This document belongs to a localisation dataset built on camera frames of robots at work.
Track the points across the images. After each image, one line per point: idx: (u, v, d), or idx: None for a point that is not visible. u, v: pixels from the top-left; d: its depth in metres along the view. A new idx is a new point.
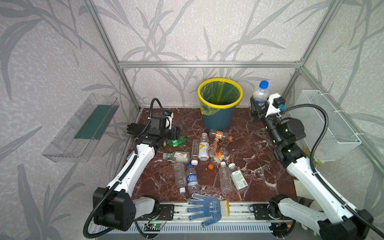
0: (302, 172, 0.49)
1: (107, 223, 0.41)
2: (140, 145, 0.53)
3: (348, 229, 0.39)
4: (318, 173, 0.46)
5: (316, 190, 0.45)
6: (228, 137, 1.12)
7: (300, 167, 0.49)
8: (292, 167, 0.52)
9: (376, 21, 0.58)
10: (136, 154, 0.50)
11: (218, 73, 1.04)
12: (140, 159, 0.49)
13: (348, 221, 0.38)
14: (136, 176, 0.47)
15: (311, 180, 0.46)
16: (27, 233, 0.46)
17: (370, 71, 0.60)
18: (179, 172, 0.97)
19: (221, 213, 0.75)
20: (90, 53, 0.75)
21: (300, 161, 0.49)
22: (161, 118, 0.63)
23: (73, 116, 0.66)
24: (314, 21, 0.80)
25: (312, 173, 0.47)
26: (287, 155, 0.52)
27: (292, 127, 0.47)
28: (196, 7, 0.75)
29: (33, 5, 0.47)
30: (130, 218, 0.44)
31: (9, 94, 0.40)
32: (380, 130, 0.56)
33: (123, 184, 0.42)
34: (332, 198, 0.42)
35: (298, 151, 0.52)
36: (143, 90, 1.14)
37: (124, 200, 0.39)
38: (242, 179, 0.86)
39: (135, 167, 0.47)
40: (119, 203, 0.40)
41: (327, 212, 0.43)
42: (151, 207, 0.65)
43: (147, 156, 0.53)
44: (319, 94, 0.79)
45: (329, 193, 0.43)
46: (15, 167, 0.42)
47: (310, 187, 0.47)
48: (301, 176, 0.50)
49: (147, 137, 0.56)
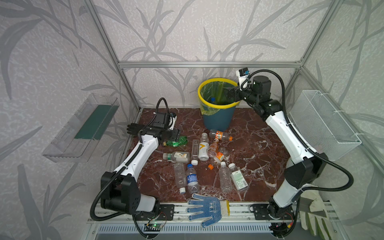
0: (278, 123, 0.53)
1: (114, 206, 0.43)
2: (145, 135, 0.55)
3: (306, 166, 0.45)
4: (291, 124, 0.51)
5: (286, 137, 0.51)
6: (228, 137, 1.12)
7: (276, 119, 0.53)
8: (269, 119, 0.56)
9: (376, 21, 0.58)
10: (141, 143, 0.52)
11: (218, 73, 1.04)
12: (146, 148, 0.51)
13: (308, 160, 0.45)
14: (142, 163, 0.50)
15: (284, 129, 0.51)
16: (27, 233, 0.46)
17: (370, 71, 0.60)
18: (179, 172, 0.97)
19: (221, 213, 0.75)
20: (90, 53, 0.75)
21: (278, 114, 0.53)
22: (166, 113, 0.67)
23: (73, 116, 0.66)
24: (314, 21, 0.80)
25: (286, 124, 0.51)
26: (266, 109, 0.56)
27: (259, 79, 0.56)
28: (196, 7, 0.75)
29: (33, 5, 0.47)
30: (135, 201, 0.45)
31: (9, 94, 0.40)
32: (380, 130, 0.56)
33: (129, 169, 0.44)
34: (299, 143, 0.48)
35: (278, 105, 0.55)
36: (143, 90, 1.14)
37: (130, 184, 0.41)
38: (242, 179, 0.86)
39: (141, 154, 0.49)
40: (125, 186, 0.42)
41: (291, 155, 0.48)
42: (152, 205, 0.65)
43: (151, 146, 0.55)
44: (319, 95, 0.79)
45: (297, 140, 0.48)
46: (16, 167, 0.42)
47: (281, 135, 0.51)
48: (276, 127, 0.55)
49: (151, 129, 0.58)
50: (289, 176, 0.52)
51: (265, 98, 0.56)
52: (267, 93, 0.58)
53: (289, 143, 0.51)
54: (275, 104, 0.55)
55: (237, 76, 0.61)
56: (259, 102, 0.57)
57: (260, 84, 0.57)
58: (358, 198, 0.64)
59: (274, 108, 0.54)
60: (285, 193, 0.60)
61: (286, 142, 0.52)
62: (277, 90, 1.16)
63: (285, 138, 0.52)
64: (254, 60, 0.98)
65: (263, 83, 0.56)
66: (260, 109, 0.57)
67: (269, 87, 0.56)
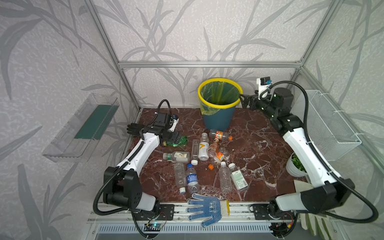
0: (297, 140, 0.49)
1: (116, 201, 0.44)
2: (146, 134, 0.56)
3: (328, 192, 0.41)
4: (312, 143, 0.47)
5: (306, 157, 0.47)
6: (228, 137, 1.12)
7: (295, 136, 0.49)
8: (288, 136, 0.52)
9: (376, 21, 0.58)
10: (143, 141, 0.53)
11: (218, 73, 1.04)
12: (147, 145, 0.53)
13: (330, 185, 0.40)
14: (143, 159, 0.51)
15: (304, 148, 0.47)
16: (27, 233, 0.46)
17: (370, 71, 0.60)
18: (179, 172, 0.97)
19: (221, 213, 0.75)
20: (90, 53, 0.75)
21: (297, 131, 0.50)
22: (167, 114, 0.69)
23: (73, 116, 0.66)
24: (314, 21, 0.80)
25: (306, 142, 0.47)
26: (285, 125, 0.52)
27: (280, 92, 0.53)
28: (196, 7, 0.75)
29: (33, 5, 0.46)
30: (137, 196, 0.46)
31: (9, 94, 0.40)
32: (380, 130, 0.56)
33: (132, 164, 0.45)
34: (320, 165, 0.43)
35: (297, 121, 0.52)
36: (143, 90, 1.14)
37: (132, 178, 0.42)
38: (242, 179, 0.86)
39: (143, 151, 0.50)
40: (127, 181, 0.43)
41: (312, 177, 0.45)
42: (152, 204, 0.65)
43: (152, 143, 0.56)
44: (319, 95, 0.79)
45: (318, 161, 0.44)
46: (16, 167, 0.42)
47: (300, 154, 0.49)
48: (295, 145, 0.50)
49: (152, 128, 0.59)
50: (307, 200, 0.47)
51: (284, 112, 0.55)
52: (287, 107, 0.56)
53: (309, 164, 0.46)
54: (295, 120, 0.52)
55: (258, 84, 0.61)
56: (277, 117, 0.54)
57: (280, 98, 0.54)
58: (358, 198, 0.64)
59: (293, 124, 0.51)
60: (292, 203, 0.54)
61: (306, 163, 0.47)
62: None
63: (304, 157, 0.47)
64: (254, 60, 0.98)
65: (285, 97, 0.52)
66: (278, 124, 0.54)
67: (290, 101, 0.53)
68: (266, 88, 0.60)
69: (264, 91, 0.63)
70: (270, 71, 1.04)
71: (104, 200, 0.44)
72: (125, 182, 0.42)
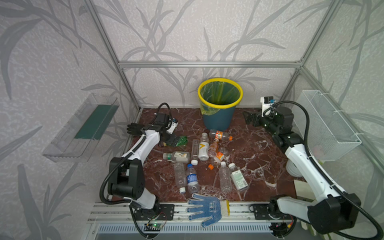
0: (298, 155, 0.51)
1: (121, 190, 0.46)
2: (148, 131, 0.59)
3: (331, 206, 0.40)
4: (312, 157, 0.49)
5: (308, 171, 0.47)
6: (228, 137, 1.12)
7: (296, 151, 0.51)
8: (288, 151, 0.55)
9: (376, 21, 0.58)
10: (145, 136, 0.56)
11: (218, 73, 1.04)
12: (149, 140, 0.55)
13: (333, 198, 0.39)
14: (145, 153, 0.53)
15: (305, 163, 0.48)
16: (27, 233, 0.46)
17: (370, 72, 0.60)
18: (179, 172, 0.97)
19: (221, 213, 0.75)
20: (90, 53, 0.75)
21: (297, 147, 0.52)
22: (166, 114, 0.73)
23: (73, 116, 0.66)
24: (314, 21, 0.80)
25: (306, 157, 0.49)
26: (286, 141, 0.55)
27: (281, 111, 0.57)
28: (196, 7, 0.75)
29: (33, 5, 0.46)
30: (141, 186, 0.48)
31: (9, 94, 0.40)
32: (380, 130, 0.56)
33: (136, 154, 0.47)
34: (322, 179, 0.44)
35: (298, 138, 0.54)
36: (143, 90, 1.14)
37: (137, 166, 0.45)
38: (242, 179, 0.86)
39: (145, 144, 0.53)
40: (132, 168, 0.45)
41: (316, 192, 0.44)
42: (153, 202, 0.66)
43: (153, 139, 0.59)
44: (319, 95, 0.79)
45: (319, 175, 0.45)
46: (16, 167, 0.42)
47: (302, 168, 0.50)
48: (297, 160, 0.51)
49: (153, 126, 0.62)
50: (314, 218, 0.44)
51: (285, 131, 0.57)
52: (288, 126, 0.59)
53: (312, 178, 0.46)
54: (295, 137, 0.55)
55: (262, 103, 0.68)
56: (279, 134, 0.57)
57: (281, 116, 0.58)
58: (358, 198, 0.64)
59: (293, 141, 0.53)
60: (294, 210, 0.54)
61: (309, 177, 0.47)
62: (277, 90, 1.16)
63: (306, 172, 0.48)
64: (254, 60, 0.98)
65: (285, 115, 0.56)
66: (279, 140, 0.57)
67: (290, 120, 0.57)
68: (269, 106, 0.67)
69: (267, 109, 0.67)
70: (270, 71, 1.04)
71: (109, 190, 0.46)
72: (130, 170, 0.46)
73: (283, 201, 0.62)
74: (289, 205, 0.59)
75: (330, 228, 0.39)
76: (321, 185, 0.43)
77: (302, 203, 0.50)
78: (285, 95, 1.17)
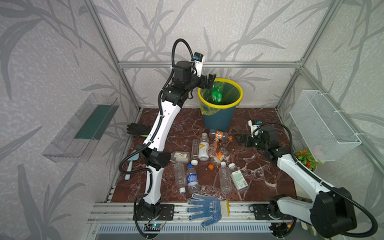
0: (288, 164, 0.56)
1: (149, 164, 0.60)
2: (164, 103, 0.53)
3: (325, 201, 0.41)
4: (299, 163, 0.53)
5: (299, 175, 0.51)
6: (228, 137, 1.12)
7: (285, 160, 0.57)
8: (279, 162, 0.60)
9: (376, 21, 0.58)
10: (163, 116, 0.52)
11: (218, 73, 1.04)
12: (166, 122, 0.52)
13: (325, 194, 0.42)
14: (165, 134, 0.55)
15: (294, 168, 0.53)
16: (27, 233, 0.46)
17: (370, 72, 0.60)
18: (179, 172, 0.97)
19: (221, 213, 0.75)
20: (90, 54, 0.75)
21: (284, 156, 0.57)
22: (185, 67, 0.53)
23: (73, 116, 0.66)
24: (314, 21, 0.80)
25: (294, 164, 0.53)
26: (275, 153, 0.61)
27: (266, 129, 0.66)
28: (196, 7, 0.75)
29: (33, 5, 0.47)
30: (166, 160, 0.59)
31: (9, 94, 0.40)
32: (380, 130, 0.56)
33: (155, 142, 0.51)
34: (312, 179, 0.47)
35: (284, 150, 0.60)
36: (143, 90, 1.14)
37: (157, 156, 0.51)
38: (242, 179, 0.86)
39: (162, 128, 0.52)
40: (154, 157, 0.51)
41: (310, 194, 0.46)
42: (156, 199, 0.67)
43: (172, 115, 0.55)
44: (319, 95, 0.79)
45: (309, 176, 0.48)
46: (16, 167, 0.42)
47: (293, 174, 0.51)
48: (288, 168, 0.56)
49: (170, 92, 0.53)
50: (317, 221, 0.44)
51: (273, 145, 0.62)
52: (274, 140, 0.66)
53: (304, 181, 0.49)
54: (282, 149, 0.60)
55: (250, 125, 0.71)
56: (268, 149, 0.63)
57: (267, 133, 0.67)
58: (358, 197, 0.65)
59: (281, 152, 0.59)
60: (295, 210, 0.57)
61: (301, 181, 0.51)
62: (277, 90, 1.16)
63: (298, 177, 0.52)
64: (255, 60, 0.98)
65: (270, 131, 0.64)
66: (269, 154, 0.63)
67: (276, 135, 0.65)
68: (256, 127, 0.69)
69: (255, 130, 0.76)
70: (270, 71, 1.04)
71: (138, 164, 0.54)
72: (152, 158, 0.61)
73: (284, 202, 0.62)
74: (289, 205, 0.60)
75: (334, 230, 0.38)
76: (312, 185, 0.46)
77: (304, 205, 0.50)
78: (284, 95, 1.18)
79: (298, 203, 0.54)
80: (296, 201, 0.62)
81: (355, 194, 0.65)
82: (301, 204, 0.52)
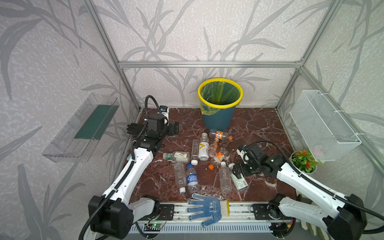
0: (290, 177, 0.52)
1: (104, 229, 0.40)
2: (137, 149, 0.51)
3: (348, 219, 0.39)
4: (302, 174, 0.50)
5: (308, 189, 0.48)
6: (228, 137, 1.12)
7: (287, 173, 0.53)
8: (280, 175, 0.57)
9: (376, 21, 0.58)
10: (134, 160, 0.48)
11: (218, 73, 1.04)
12: (137, 170, 0.47)
13: (344, 211, 0.40)
14: (132, 185, 0.45)
15: (299, 181, 0.50)
16: (27, 233, 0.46)
17: (370, 72, 0.60)
18: (179, 172, 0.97)
19: (221, 213, 0.75)
20: (90, 54, 0.75)
21: (284, 168, 0.53)
22: (159, 119, 0.59)
23: (73, 116, 0.66)
24: (314, 21, 0.80)
25: (298, 175, 0.50)
26: (272, 166, 0.56)
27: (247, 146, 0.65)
28: (196, 7, 0.75)
29: (33, 5, 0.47)
30: (126, 226, 0.43)
31: (9, 94, 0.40)
32: (380, 130, 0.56)
33: (119, 192, 0.41)
34: (323, 193, 0.44)
35: (279, 158, 0.56)
36: (143, 90, 1.14)
37: (120, 210, 0.38)
38: (243, 179, 0.86)
39: (132, 174, 0.45)
40: (114, 213, 0.39)
41: (325, 209, 0.49)
42: (151, 206, 0.64)
43: (144, 161, 0.51)
44: (319, 94, 0.79)
45: (320, 190, 0.45)
46: (16, 167, 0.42)
47: (301, 188, 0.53)
48: (292, 181, 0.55)
49: (145, 141, 0.54)
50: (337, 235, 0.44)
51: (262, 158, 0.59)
52: (261, 153, 0.62)
53: (316, 197, 0.47)
54: (276, 158, 0.56)
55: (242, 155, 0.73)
56: (261, 164, 0.59)
57: (250, 150, 0.65)
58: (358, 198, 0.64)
59: (277, 162, 0.55)
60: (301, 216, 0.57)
61: (311, 195, 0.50)
62: (277, 90, 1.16)
63: (307, 191, 0.49)
64: (255, 60, 0.98)
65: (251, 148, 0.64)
66: (266, 167, 0.58)
67: (257, 147, 0.62)
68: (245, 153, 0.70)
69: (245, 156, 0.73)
70: (270, 71, 1.04)
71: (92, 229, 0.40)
72: (113, 214, 0.39)
73: (288, 208, 0.62)
74: (293, 211, 0.60)
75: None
76: (326, 200, 0.44)
77: (312, 212, 0.51)
78: (284, 95, 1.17)
79: (305, 207, 0.54)
80: (300, 205, 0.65)
81: (355, 194, 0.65)
82: (308, 210, 0.53)
